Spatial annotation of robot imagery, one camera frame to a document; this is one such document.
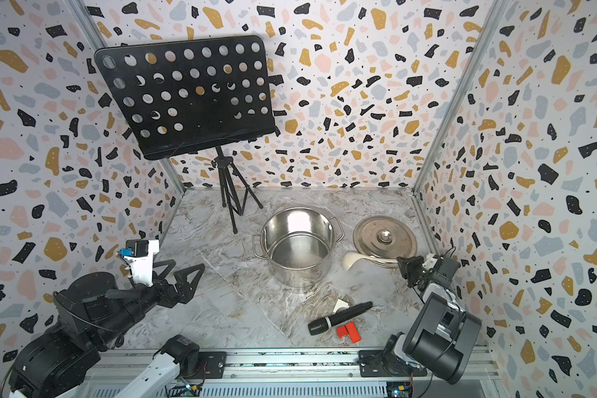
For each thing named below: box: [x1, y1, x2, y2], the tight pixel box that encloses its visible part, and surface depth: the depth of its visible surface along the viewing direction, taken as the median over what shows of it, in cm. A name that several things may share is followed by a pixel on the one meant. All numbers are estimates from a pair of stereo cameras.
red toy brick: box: [336, 321, 362, 344], surface depth 82 cm
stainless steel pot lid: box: [353, 215, 418, 270], surface depth 105 cm
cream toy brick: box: [333, 298, 350, 313], surface depth 85 cm
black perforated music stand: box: [94, 34, 277, 234], surface depth 67 cm
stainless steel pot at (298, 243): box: [252, 207, 345, 287], surface depth 92 cm
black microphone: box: [307, 300, 374, 336], surface depth 82 cm
